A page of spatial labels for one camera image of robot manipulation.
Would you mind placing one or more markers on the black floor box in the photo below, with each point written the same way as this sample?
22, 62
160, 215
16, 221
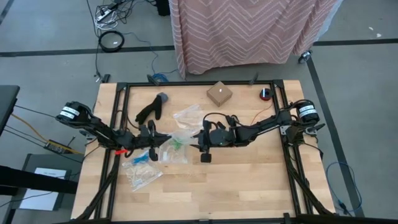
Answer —
163, 7

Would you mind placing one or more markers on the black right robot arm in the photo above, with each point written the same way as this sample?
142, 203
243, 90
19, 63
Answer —
270, 126

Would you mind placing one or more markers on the white power strip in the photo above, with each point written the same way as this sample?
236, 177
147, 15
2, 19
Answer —
104, 15

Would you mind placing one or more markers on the black glove-like object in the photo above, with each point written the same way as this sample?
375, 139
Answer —
152, 109

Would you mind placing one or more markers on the pink chevron curtain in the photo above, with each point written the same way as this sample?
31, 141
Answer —
242, 31

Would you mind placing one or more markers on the green rubber band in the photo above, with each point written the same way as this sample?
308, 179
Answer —
178, 146
174, 142

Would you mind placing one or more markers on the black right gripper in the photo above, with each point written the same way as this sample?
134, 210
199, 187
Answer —
220, 137

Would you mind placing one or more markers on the white paper sheet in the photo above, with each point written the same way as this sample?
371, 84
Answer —
40, 201

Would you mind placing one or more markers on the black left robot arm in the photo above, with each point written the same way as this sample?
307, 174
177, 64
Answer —
99, 130

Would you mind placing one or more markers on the black power brick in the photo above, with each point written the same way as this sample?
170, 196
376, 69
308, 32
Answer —
56, 147

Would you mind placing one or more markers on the black aluminium table frame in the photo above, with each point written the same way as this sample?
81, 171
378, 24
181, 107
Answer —
186, 83

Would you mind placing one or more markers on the clear plastic zip bag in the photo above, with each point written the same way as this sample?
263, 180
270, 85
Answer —
183, 137
141, 174
174, 155
189, 116

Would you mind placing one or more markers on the grey floor mat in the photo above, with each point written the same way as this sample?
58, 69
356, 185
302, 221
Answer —
73, 161

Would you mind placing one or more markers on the blue rubber band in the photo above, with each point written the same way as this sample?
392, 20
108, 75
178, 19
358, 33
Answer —
136, 161
143, 158

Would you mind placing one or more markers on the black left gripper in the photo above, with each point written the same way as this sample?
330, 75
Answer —
146, 138

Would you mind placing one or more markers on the black bar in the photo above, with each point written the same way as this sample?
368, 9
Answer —
31, 180

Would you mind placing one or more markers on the black side desk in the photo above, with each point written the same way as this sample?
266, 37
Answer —
7, 105

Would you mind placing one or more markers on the small cardboard box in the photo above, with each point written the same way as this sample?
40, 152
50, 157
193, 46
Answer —
219, 92

